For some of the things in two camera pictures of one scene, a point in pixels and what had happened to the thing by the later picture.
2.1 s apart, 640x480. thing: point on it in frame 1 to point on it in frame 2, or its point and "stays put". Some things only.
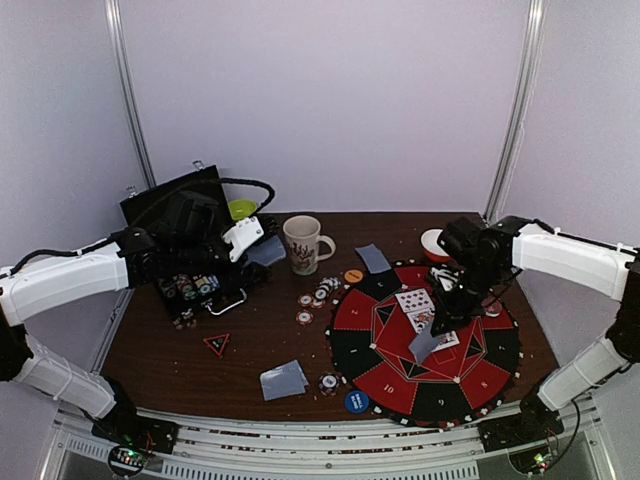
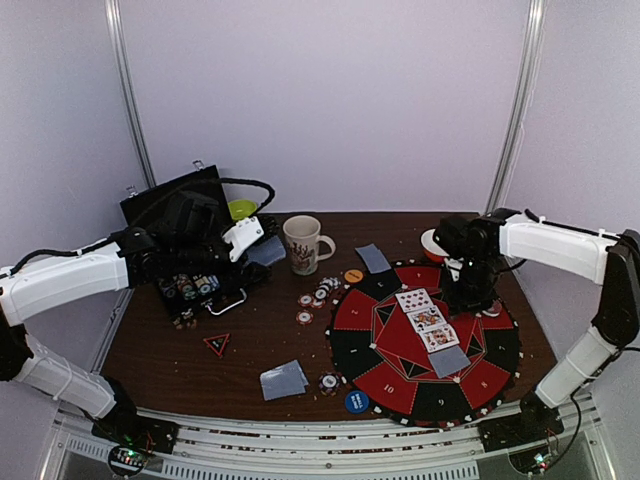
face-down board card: x=424 y=343 to x=449 y=361
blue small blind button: x=356 y=402 stays put
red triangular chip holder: x=217 y=343 stays put
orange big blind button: x=353 y=275 stays put
